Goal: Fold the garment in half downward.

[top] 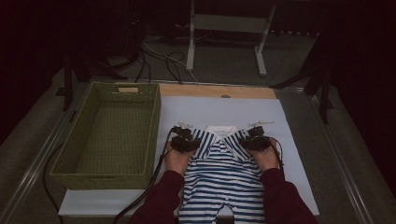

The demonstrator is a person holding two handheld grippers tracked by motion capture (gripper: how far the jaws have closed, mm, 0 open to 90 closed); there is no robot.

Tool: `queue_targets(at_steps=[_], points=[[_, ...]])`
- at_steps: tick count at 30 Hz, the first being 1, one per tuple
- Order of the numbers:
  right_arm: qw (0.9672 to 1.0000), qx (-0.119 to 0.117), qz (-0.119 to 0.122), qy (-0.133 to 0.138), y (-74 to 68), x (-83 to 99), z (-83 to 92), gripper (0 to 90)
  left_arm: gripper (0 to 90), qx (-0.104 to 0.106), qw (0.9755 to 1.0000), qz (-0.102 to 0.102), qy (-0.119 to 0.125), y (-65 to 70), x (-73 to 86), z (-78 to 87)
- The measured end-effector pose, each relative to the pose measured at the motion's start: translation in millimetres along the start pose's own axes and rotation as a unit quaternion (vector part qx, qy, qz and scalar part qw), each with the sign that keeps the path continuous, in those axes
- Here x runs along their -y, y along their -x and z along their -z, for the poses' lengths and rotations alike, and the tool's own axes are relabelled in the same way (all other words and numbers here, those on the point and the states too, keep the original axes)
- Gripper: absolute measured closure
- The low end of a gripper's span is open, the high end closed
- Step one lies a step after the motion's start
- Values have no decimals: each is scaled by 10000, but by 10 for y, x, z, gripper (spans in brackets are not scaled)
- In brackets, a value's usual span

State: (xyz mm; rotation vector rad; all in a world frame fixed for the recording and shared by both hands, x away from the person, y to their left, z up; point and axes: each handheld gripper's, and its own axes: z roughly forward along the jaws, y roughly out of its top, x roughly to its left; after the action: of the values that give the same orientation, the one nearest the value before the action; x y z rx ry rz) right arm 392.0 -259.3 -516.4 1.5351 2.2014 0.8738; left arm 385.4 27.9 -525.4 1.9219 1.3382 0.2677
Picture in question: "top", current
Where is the person's right hand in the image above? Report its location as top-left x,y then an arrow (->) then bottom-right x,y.
248,139 -> 280,173

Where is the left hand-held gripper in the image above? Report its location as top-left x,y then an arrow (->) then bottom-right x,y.
170,122 -> 203,154

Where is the long black floor cable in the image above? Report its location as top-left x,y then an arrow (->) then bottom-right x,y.
42,144 -> 64,224

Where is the white metal frame desk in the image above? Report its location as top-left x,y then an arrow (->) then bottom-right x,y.
185,0 -> 277,77

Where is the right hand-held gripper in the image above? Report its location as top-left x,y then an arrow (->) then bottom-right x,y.
238,120 -> 276,152

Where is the black looped floor cable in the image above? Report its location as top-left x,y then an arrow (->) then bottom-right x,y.
164,50 -> 188,85

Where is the green woven basket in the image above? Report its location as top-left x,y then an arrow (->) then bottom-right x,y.
46,81 -> 163,191

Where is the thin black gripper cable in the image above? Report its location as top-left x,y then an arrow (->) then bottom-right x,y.
267,136 -> 286,180

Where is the blue white striped polo shirt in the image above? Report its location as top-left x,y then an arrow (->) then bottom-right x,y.
178,124 -> 267,224

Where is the person's left hand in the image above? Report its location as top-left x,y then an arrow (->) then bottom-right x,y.
163,142 -> 195,176

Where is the thick black gripper cable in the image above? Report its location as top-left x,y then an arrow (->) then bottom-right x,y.
111,127 -> 176,224

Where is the black metal stand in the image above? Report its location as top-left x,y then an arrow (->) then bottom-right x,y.
55,52 -> 129,112
269,34 -> 335,125

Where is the white table mat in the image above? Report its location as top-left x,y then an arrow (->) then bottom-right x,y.
58,95 -> 320,217

